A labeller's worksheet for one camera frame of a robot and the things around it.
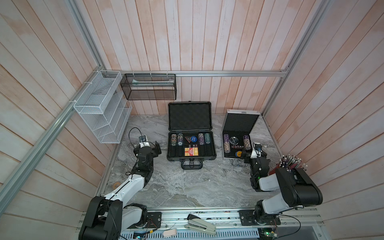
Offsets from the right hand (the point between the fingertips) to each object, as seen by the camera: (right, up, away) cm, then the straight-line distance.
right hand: (251, 146), depth 91 cm
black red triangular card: (-39, +4, +13) cm, 42 cm away
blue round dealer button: (-36, +4, +13) cm, 38 cm away
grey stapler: (-36, -35, -19) cm, 54 cm away
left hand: (-63, +2, -3) cm, 63 cm away
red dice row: (-7, -1, +9) cm, 11 cm away
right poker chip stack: (+1, +2, +9) cm, 10 cm away
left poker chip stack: (-13, 0, +7) cm, 15 cm away
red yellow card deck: (-38, -4, +5) cm, 38 cm away
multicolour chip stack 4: (-26, +5, +10) cm, 28 cm away
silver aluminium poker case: (-6, +8, +13) cm, 17 cm away
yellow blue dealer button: (-6, -6, +6) cm, 10 cm away
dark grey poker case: (-38, +19, +14) cm, 45 cm away
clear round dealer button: (-7, +3, +13) cm, 15 cm away
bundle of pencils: (+14, -7, -14) cm, 21 cm away
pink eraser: (-48, -38, -22) cm, 65 cm away
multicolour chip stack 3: (-31, +4, +10) cm, 33 cm away
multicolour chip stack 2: (-45, +4, +10) cm, 46 cm away
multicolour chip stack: (-50, +4, +10) cm, 51 cm away
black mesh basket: (-67, +41, +12) cm, 79 cm away
